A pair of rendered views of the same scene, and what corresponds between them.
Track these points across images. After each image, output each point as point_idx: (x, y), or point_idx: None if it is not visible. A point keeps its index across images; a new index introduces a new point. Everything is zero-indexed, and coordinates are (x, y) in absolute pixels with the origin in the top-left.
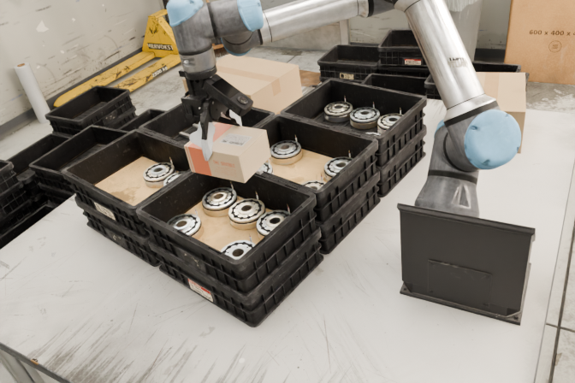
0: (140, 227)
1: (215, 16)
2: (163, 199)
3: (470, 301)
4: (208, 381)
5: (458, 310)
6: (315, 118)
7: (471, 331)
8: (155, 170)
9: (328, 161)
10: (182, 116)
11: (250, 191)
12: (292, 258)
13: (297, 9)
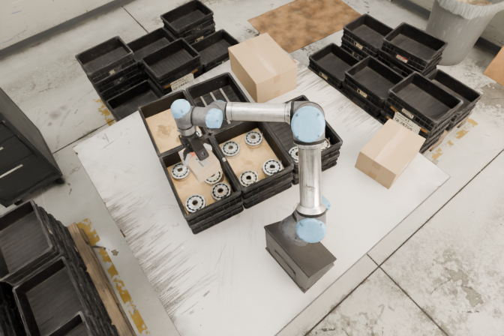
0: None
1: (193, 120)
2: (175, 154)
3: (288, 272)
4: (165, 250)
5: (283, 271)
6: None
7: (281, 284)
8: None
9: (268, 160)
10: (214, 84)
11: (220, 162)
12: (220, 213)
13: (249, 112)
